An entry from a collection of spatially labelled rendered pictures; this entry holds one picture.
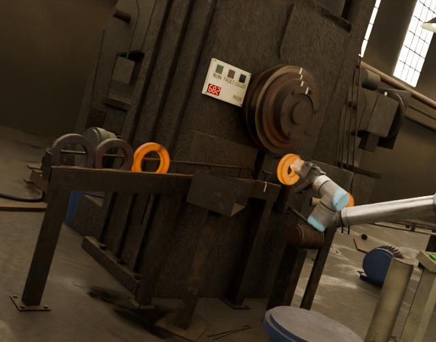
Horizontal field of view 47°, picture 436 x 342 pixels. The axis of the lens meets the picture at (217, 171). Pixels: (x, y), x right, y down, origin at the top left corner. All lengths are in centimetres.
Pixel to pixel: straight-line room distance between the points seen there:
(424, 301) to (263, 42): 159
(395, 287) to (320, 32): 148
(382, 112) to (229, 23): 834
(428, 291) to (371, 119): 788
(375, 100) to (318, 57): 755
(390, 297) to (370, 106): 793
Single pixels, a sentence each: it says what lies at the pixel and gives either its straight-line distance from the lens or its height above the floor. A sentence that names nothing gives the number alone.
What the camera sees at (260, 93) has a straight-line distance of 258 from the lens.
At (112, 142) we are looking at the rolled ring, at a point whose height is 73.
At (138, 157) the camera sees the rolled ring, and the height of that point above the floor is 70.
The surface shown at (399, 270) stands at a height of 47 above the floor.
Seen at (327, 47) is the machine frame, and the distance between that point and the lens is 312.
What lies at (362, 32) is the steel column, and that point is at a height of 269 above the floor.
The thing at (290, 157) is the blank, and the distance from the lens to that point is 252.
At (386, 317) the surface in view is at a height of 21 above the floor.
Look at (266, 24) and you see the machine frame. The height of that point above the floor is 151.
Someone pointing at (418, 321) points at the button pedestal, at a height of 26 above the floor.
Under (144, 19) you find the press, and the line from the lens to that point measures 689.
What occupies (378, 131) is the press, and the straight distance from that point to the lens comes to 1079.
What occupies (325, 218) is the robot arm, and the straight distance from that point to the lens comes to 235.
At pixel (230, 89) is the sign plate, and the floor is 113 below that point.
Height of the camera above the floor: 92
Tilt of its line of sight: 5 degrees down
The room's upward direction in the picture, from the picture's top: 17 degrees clockwise
